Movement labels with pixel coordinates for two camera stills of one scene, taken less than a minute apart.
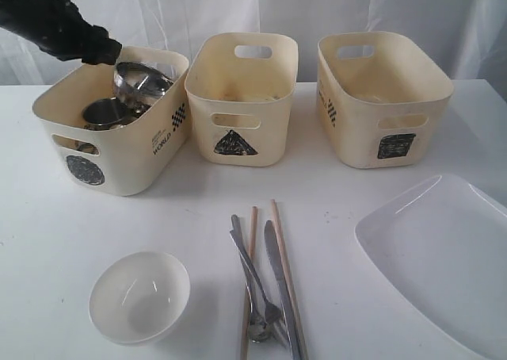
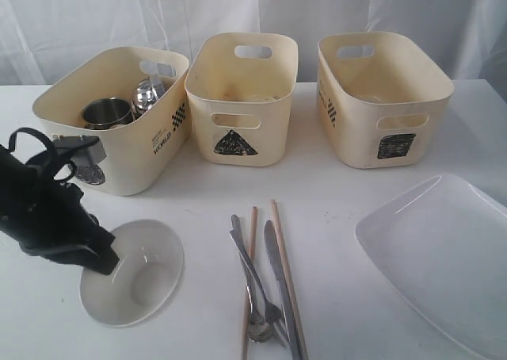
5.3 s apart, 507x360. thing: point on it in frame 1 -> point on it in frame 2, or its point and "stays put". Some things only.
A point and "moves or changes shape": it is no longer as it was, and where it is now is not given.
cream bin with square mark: (382, 95) stays put
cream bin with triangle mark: (241, 86) stays put
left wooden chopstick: (251, 255) stays put
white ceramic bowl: (139, 297) moves or changes shape
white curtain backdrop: (470, 15) stays put
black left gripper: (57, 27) -> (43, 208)
